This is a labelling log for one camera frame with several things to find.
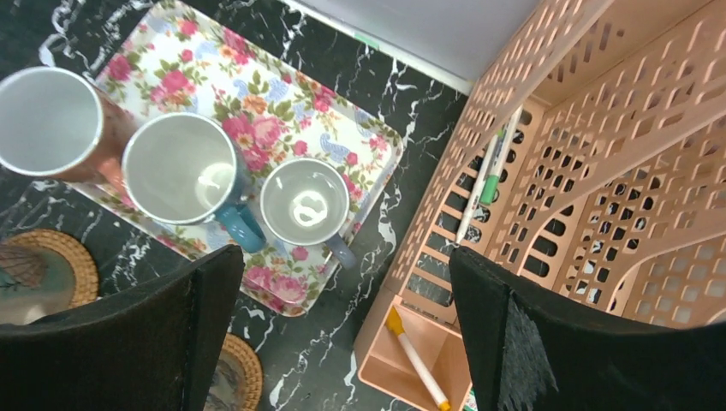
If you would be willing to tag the floral serving tray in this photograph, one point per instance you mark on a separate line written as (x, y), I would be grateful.
(178, 59)

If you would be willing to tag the beige mug with number three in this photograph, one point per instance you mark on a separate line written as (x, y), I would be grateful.
(225, 392)

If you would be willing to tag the peach desk file organizer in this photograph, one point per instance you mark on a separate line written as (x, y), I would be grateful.
(611, 192)

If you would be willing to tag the pink floral mug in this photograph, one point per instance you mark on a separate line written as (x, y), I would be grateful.
(55, 123)

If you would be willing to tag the yellow cap white pen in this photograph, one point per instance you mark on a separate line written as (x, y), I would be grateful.
(394, 323)

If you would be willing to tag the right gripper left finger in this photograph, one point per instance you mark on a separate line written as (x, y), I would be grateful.
(154, 346)

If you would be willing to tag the woven rattan coaster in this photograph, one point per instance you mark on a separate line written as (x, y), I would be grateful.
(44, 271)
(236, 349)

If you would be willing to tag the small light blue mug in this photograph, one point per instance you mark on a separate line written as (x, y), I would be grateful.
(305, 202)

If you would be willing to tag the green white marker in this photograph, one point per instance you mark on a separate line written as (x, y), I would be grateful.
(486, 170)

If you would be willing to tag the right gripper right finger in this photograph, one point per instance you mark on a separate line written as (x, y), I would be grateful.
(529, 348)

